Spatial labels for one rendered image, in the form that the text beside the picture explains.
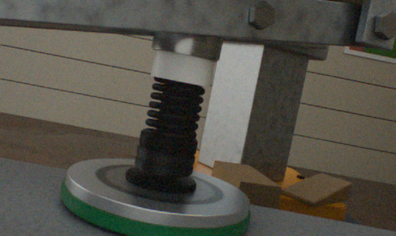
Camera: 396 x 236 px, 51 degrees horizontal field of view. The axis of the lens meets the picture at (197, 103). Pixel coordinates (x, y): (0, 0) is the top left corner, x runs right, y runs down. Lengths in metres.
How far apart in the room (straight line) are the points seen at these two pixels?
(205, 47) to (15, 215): 0.25
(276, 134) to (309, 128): 5.57
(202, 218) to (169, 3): 0.21
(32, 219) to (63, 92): 6.22
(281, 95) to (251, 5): 0.76
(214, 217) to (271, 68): 0.79
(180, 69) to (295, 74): 0.81
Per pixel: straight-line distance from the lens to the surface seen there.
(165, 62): 0.46
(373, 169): 7.27
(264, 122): 1.17
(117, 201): 0.41
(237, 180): 0.93
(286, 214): 0.61
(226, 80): 1.22
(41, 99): 6.73
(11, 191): 0.51
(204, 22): 0.43
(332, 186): 1.19
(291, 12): 0.48
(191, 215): 0.41
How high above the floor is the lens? 1.02
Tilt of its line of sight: 3 degrees down
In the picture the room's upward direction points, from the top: 11 degrees clockwise
